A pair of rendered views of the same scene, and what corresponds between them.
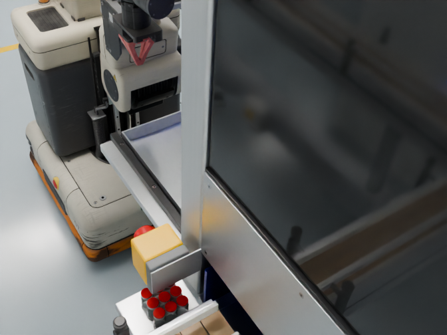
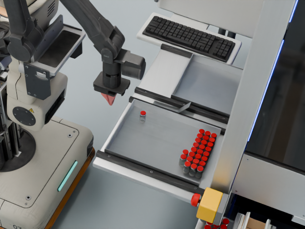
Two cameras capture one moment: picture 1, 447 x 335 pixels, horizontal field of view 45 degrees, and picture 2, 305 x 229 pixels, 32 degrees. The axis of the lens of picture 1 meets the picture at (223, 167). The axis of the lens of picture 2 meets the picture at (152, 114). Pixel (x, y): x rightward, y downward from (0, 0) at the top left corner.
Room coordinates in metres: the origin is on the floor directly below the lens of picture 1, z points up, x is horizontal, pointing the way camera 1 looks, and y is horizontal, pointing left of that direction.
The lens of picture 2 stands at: (-0.04, 0.80, 2.33)
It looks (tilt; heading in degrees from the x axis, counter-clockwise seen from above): 48 degrees down; 322
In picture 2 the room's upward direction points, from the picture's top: 7 degrees clockwise
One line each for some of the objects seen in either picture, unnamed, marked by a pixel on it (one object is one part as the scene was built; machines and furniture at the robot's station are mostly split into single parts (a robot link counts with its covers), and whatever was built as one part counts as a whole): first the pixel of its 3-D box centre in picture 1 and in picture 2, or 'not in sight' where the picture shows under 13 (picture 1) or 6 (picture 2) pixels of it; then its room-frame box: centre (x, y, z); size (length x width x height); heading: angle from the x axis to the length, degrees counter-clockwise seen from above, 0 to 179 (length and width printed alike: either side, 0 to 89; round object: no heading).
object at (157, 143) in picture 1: (208, 161); (164, 141); (0.86, 0.03, 0.90); 0.34 x 0.26 x 0.04; 37
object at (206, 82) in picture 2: not in sight; (223, 89); (0.97, -0.31, 0.90); 0.34 x 0.26 x 0.04; 36
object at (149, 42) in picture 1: (136, 42); (108, 92); (0.98, 0.20, 1.12); 0.07 x 0.07 x 0.09; 37
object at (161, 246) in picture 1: (159, 256); (211, 206); (0.53, 0.09, 0.99); 0.08 x 0.07 x 0.07; 36
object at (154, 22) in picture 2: not in sight; (189, 37); (1.37, -0.44, 0.82); 0.40 x 0.14 x 0.02; 35
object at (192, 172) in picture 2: not in sight; (199, 152); (0.76, -0.04, 0.90); 0.18 x 0.02 x 0.05; 127
